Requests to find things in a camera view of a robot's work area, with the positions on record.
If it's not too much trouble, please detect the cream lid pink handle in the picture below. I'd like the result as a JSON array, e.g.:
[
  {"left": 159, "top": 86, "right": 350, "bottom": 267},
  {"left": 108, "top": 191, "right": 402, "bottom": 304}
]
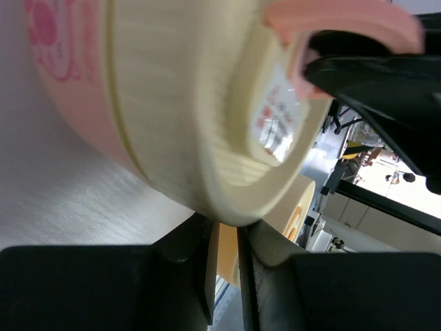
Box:
[{"left": 107, "top": 1, "right": 424, "bottom": 226}]

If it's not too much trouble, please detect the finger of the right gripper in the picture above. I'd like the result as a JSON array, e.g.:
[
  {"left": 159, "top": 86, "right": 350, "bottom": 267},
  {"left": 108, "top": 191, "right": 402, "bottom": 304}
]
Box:
[{"left": 304, "top": 13, "right": 440, "bottom": 193}]

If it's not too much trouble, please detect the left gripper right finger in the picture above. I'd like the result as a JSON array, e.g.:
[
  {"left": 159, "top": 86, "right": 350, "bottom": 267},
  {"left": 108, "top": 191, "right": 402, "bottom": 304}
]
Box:
[{"left": 237, "top": 221, "right": 440, "bottom": 330}]

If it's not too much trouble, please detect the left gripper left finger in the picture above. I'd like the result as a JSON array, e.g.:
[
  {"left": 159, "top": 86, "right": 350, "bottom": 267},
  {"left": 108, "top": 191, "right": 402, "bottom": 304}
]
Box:
[{"left": 1, "top": 214, "right": 214, "bottom": 330}]

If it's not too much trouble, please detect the cream lid orange handle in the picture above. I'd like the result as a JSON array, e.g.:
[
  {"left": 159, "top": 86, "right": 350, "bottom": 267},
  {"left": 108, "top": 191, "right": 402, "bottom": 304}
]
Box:
[{"left": 263, "top": 175, "right": 316, "bottom": 242}]

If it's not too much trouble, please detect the pink lunch bowl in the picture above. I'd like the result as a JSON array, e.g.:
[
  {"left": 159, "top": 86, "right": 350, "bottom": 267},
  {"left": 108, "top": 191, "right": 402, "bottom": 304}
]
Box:
[{"left": 23, "top": 1, "right": 139, "bottom": 174}]

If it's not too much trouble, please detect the orange lunch bowl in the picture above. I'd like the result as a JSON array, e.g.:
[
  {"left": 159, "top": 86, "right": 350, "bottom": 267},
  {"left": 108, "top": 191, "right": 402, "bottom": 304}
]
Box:
[{"left": 217, "top": 223, "right": 240, "bottom": 288}]

